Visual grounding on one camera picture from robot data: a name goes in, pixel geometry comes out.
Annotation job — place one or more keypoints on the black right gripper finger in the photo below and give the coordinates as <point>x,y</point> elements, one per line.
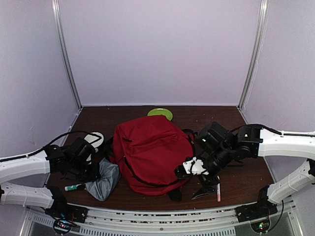
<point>205,190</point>
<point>209,179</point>

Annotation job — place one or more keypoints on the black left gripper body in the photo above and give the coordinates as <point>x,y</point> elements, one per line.
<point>83,174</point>

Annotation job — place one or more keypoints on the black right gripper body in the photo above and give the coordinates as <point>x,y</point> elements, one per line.
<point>223,156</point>

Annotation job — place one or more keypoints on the grey pencil pouch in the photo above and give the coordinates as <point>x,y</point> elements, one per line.
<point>101,188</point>

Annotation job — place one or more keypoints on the red backpack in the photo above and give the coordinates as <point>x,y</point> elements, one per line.
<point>147,151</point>

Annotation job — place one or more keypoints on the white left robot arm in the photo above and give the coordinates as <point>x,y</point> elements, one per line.
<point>28,165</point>

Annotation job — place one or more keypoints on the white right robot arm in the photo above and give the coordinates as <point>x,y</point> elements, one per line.
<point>252,141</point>

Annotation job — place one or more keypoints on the pink white pen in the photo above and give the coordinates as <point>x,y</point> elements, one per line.
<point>218,189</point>

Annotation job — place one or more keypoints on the green white glue stick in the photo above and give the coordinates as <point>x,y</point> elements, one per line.
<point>74,187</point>

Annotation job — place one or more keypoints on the white bowl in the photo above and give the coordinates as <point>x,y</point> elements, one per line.
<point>95,139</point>

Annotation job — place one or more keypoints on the green plate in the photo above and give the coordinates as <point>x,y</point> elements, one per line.
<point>161,112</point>

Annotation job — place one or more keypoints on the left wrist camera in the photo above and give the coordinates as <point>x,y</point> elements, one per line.
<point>80,150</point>

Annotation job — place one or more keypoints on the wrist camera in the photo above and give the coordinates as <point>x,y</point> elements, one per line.
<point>211,136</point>
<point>80,150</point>

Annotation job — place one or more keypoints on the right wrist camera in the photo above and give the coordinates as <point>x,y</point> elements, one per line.
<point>211,136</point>

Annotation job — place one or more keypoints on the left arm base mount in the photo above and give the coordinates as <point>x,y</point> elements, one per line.
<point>67,219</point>

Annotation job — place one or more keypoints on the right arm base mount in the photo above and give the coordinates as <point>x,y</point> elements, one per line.
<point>257,215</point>

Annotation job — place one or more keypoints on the aluminium front rail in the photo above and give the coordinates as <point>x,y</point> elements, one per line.
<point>219,221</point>

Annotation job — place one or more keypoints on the left aluminium frame post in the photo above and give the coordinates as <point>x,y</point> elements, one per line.
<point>65,56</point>

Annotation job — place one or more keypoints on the aluminium frame post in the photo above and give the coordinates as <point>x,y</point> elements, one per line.
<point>65,56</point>
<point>258,41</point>

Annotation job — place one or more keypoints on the right aluminium frame post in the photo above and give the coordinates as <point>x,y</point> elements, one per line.
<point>258,41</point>

